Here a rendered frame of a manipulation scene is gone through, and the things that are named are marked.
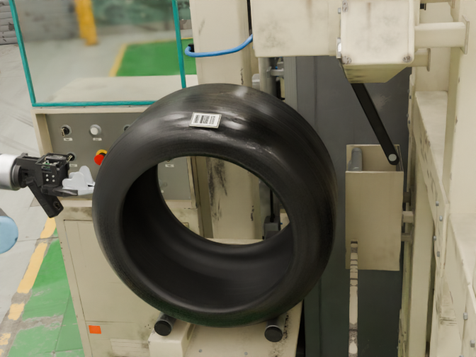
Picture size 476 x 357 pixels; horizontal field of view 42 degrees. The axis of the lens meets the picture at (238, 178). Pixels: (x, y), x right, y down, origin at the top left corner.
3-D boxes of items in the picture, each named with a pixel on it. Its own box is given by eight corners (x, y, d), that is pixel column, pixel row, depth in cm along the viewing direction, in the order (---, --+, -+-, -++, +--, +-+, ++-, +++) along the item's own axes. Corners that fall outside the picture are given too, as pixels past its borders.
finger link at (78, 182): (95, 176, 147) (59, 171, 148) (96, 198, 149) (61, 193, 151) (100, 171, 150) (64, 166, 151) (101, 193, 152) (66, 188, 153)
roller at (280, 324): (298, 257, 179) (290, 268, 181) (285, 249, 178) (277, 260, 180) (286, 334, 148) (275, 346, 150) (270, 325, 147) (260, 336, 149)
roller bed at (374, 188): (346, 234, 190) (346, 144, 177) (395, 235, 187) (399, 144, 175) (345, 269, 172) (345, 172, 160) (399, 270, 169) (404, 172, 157)
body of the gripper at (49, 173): (57, 166, 147) (10, 161, 148) (60, 198, 150) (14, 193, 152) (70, 154, 154) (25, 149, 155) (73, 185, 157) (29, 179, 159)
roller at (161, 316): (205, 254, 184) (197, 264, 186) (192, 246, 184) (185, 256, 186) (173, 328, 153) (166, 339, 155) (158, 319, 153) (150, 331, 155)
